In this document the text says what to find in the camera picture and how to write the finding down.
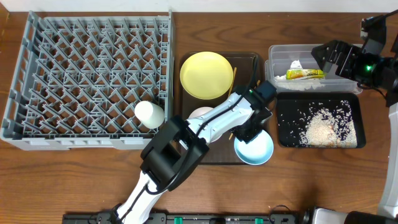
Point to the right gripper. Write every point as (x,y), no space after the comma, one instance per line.
(350,53)

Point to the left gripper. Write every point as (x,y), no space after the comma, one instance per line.
(247,139)

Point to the light blue bowl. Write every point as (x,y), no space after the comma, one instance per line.
(256,152)

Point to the white bowl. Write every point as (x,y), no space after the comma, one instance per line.
(199,111)

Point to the green snack wrapper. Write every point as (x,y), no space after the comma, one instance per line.
(299,74)

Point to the rice food waste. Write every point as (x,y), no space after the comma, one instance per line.
(316,123)

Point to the small white cup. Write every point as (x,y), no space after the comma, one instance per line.
(149,114)

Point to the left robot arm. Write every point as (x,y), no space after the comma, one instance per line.
(177,149)

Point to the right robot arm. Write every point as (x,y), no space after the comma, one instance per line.
(372,71)

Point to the clear plastic waste bin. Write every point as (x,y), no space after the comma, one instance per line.
(281,56)

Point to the black food waste tray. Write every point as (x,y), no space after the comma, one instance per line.
(353,101)

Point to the brown serving tray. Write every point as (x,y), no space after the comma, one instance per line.
(222,151)

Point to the right wooden chopstick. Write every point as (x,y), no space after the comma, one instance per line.
(255,86)

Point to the wooden chopstick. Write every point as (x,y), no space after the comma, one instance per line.
(232,83)
(255,86)

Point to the left wooden chopstick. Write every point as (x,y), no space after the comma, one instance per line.
(232,83)

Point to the yellow plate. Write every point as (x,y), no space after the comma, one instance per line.
(206,75)

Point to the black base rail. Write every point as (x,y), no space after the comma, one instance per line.
(161,218)

